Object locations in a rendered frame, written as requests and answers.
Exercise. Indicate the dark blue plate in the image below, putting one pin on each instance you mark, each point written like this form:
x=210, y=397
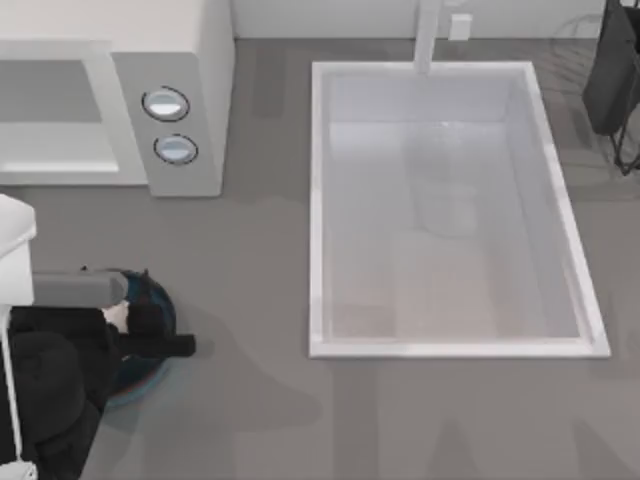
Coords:
x=161, y=305

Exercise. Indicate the pale grey rounded box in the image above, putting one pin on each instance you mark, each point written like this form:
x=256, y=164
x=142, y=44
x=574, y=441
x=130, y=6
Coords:
x=75, y=289

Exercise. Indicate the small silver microwave knob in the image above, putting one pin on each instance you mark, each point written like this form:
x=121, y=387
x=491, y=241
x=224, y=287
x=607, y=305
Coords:
x=175, y=149

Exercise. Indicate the pale microwave door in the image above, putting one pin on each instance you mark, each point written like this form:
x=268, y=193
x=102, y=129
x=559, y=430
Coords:
x=60, y=145

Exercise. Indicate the large silver microwave knob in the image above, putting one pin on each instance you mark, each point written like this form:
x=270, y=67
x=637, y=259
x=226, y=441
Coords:
x=165, y=104

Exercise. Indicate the pale microwave oven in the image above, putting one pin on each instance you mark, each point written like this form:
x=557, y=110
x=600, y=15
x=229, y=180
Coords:
x=210, y=100

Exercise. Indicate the white sink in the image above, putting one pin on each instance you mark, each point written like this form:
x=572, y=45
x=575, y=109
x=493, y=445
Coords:
x=450, y=345

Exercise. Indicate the tall white tap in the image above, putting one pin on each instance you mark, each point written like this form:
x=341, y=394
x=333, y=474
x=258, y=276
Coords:
x=426, y=35

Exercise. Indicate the black stand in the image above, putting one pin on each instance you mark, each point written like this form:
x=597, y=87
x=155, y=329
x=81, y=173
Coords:
x=612, y=75

